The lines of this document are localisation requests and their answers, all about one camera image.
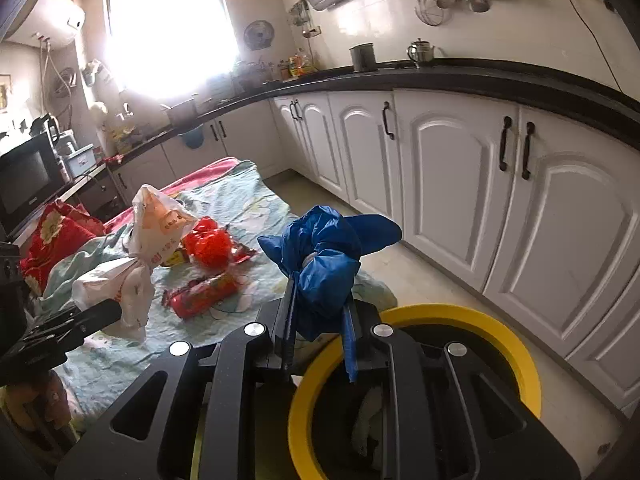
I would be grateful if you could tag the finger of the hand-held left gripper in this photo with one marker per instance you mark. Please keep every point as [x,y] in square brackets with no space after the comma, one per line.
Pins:
[85,320]

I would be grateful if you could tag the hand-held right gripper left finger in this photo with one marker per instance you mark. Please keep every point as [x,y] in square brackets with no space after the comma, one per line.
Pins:
[288,320]

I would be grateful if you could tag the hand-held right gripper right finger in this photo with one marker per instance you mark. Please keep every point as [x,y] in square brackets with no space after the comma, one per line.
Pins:
[350,345]

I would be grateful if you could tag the blue plastic bag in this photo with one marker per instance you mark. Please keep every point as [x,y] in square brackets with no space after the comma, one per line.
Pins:
[325,270]

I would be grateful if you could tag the dark red snack wrapper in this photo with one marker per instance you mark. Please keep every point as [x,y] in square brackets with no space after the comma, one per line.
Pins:
[244,255]

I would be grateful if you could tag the red plastic bag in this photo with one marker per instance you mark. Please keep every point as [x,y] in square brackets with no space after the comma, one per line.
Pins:
[210,247]

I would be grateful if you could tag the yellow snack packet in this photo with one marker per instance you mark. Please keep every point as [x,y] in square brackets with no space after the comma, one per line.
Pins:
[175,259]

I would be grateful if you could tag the white printed plastic bag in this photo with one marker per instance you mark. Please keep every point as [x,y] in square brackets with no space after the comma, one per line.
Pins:
[150,225]

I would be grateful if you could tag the yellow rimmed trash bin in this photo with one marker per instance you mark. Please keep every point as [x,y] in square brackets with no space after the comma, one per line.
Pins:
[480,325]

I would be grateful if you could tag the red floral pillow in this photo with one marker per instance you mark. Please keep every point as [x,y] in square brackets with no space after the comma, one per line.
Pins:
[55,235]

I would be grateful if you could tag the black microwave oven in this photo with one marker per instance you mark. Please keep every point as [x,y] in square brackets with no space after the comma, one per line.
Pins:
[25,180]

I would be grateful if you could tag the cartoon cat printed blanket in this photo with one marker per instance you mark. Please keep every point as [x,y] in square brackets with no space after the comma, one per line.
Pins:
[240,200]

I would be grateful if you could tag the dark drawer cabinet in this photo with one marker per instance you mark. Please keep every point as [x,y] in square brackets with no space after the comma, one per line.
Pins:
[100,190]

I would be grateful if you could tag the blue plastic box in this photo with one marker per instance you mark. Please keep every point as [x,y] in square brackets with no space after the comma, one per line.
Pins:
[80,160]

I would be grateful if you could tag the black kettle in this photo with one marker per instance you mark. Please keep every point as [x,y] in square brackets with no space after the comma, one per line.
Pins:
[50,130]

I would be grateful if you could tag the pink blanket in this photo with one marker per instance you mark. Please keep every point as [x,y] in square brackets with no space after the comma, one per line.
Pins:
[210,170]

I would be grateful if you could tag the blue hanging bin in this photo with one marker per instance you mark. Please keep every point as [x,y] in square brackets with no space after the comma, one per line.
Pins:
[192,138]

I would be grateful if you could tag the white base cabinets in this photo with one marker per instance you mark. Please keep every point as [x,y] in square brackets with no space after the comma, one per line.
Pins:
[450,160]

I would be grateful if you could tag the metal cooking pot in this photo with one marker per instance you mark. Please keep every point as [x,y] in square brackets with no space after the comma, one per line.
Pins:
[181,112]

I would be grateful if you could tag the group of condiment bottles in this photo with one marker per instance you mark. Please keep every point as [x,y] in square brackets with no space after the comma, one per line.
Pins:
[300,66]

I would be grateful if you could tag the metal cup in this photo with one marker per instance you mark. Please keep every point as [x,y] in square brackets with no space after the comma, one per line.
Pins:
[362,57]

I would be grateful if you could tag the white water heater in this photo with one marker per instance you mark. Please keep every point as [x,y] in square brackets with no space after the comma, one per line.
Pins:
[50,15]

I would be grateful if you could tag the small metal teapot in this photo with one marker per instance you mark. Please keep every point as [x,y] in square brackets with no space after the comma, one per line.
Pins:
[421,52]

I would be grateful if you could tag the hanging whisk and tools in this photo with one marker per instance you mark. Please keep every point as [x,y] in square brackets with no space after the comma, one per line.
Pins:
[302,17]

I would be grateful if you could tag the window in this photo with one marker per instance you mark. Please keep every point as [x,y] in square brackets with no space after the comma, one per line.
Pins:
[170,25]

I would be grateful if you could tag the black countertop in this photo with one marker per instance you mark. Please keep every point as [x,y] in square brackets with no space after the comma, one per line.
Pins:
[500,77]

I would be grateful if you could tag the round wall fan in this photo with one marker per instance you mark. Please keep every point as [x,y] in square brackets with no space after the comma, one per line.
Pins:
[258,35]

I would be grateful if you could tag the small wall hook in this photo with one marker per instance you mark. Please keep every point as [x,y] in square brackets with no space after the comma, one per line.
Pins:
[608,1]

